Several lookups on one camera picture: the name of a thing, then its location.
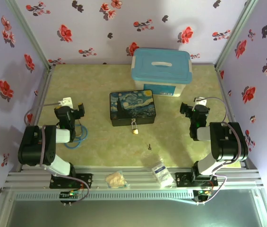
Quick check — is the slotted grey cable duct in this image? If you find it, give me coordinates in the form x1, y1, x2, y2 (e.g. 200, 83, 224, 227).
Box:
12, 191, 195, 202

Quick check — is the left arm grey cable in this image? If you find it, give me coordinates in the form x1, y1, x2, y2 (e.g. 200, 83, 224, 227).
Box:
24, 102, 90, 202

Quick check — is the grey metal panel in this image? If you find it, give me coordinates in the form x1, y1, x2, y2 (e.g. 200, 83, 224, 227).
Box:
0, 189, 267, 227

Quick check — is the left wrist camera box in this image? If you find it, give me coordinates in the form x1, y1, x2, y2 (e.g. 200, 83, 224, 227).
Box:
58, 96, 73, 108

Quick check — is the clear bag of beige cotton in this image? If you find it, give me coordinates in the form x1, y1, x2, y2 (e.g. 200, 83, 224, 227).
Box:
105, 171, 129, 189

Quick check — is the aluminium left side rail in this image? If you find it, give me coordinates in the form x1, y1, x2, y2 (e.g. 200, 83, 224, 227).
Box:
19, 65, 54, 171

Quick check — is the aluminium right corner post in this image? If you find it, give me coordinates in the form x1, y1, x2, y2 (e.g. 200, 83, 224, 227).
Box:
214, 0, 259, 69

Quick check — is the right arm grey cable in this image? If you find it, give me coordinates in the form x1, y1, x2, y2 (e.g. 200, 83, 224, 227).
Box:
196, 96, 228, 206

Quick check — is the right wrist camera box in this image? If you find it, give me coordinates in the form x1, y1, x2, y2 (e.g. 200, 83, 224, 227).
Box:
194, 96, 207, 106

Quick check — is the aluminium left corner post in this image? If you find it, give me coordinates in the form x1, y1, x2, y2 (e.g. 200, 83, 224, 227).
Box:
5, 0, 53, 70

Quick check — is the starry night painted black box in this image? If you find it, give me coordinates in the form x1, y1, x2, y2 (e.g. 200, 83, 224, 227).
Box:
109, 89, 157, 127

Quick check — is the aluminium corner post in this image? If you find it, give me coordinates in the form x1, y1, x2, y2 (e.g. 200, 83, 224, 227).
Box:
214, 0, 259, 69
5, 0, 53, 70

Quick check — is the white storage box blue lid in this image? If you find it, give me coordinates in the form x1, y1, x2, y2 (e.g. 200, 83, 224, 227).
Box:
130, 48, 193, 98

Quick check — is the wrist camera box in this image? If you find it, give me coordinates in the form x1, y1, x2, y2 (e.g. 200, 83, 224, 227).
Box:
58, 96, 73, 108
194, 96, 207, 106

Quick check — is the aluminium front frame rail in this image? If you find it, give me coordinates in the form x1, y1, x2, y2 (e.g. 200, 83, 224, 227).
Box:
5, 165, 264, 191

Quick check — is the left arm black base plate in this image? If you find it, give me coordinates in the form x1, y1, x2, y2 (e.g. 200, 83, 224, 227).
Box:
49, 173, 94, 189

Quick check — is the white gauze packet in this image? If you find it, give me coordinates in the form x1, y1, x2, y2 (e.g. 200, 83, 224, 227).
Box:
151, 162, 175, 189

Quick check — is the small brass padlock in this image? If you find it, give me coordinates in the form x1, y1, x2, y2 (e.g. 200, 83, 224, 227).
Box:
131, 119, 139, 136

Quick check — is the aluminium right side rail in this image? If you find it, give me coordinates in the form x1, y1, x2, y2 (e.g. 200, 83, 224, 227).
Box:
214, 65, 258, 169

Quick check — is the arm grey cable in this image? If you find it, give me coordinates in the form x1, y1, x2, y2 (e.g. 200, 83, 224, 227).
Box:
196, 96, 228, 206
24, 102, 90, 202

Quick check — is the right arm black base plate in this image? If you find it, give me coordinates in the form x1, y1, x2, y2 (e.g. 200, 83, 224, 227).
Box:
175, 172, 219, 188

